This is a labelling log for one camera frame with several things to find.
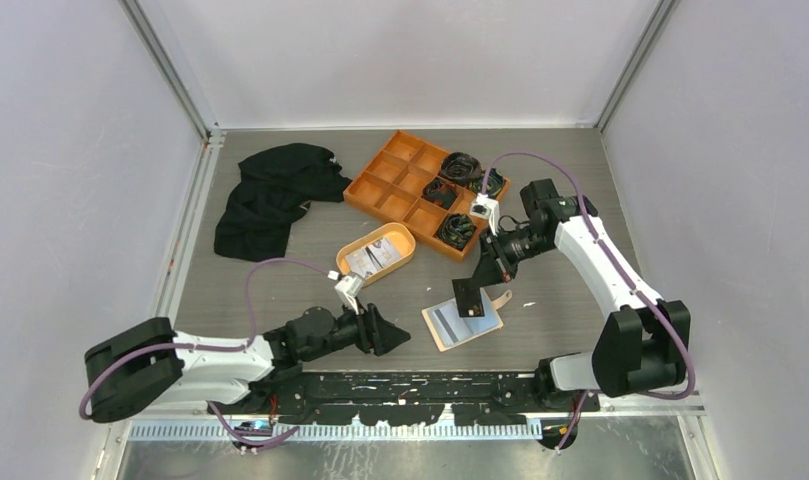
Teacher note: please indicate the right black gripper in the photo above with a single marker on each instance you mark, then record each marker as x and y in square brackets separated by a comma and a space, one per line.
[489, 273]

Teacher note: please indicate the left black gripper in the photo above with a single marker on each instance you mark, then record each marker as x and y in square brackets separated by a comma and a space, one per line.
[375, 332]

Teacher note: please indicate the black VIP credit card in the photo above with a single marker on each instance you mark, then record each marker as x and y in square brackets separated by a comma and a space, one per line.
[468, 299]

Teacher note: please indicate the beige card holder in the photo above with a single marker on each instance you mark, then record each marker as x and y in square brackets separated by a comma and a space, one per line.
[449, 330]

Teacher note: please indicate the orange oval tray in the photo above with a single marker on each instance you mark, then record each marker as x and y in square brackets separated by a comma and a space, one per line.
[398, 234]

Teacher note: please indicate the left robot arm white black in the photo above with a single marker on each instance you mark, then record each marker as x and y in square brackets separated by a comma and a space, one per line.
[154, 364]

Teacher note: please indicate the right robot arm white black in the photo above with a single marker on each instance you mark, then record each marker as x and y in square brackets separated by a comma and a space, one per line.
[643, 345]

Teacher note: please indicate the left credit card in tray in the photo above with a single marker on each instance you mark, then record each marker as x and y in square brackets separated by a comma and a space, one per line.
[361, 263]

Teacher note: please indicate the credit card in tray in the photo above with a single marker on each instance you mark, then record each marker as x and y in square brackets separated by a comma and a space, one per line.
[384, 252]
[361, 263]

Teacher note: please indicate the right credit card in tray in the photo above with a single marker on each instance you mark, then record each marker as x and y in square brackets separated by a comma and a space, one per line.
[384, 252]

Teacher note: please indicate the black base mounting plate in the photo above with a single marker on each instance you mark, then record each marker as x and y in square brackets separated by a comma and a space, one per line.
[484, 398]

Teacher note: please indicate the green yellow rolled tie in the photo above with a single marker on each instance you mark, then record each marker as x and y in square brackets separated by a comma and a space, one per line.
[456, 230]

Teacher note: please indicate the green patterned rolled tie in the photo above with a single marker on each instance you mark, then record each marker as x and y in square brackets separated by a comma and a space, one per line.
[495, 183]

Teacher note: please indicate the dark red rolled tie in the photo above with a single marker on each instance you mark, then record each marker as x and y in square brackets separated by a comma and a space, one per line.
[440, 193]

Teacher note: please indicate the dark brown rolled tie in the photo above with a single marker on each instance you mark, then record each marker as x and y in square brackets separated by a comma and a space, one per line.
[461, 168]

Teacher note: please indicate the orange compartment organizer box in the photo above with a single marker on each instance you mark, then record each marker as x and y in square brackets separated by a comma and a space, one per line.
[390, 186]

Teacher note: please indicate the black cloth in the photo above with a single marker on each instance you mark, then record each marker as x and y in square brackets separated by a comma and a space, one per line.
[276, 189]

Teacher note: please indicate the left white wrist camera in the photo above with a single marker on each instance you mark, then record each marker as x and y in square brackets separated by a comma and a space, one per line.
[347, 289]

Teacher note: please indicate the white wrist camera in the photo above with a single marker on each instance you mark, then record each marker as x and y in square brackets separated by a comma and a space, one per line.
[347, 289]
[487, 208]

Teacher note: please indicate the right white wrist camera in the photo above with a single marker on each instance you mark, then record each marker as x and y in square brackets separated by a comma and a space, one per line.
[487, 208]

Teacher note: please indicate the aluminium front frame rail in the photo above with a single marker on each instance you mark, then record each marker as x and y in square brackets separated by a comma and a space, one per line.
[543, 427]

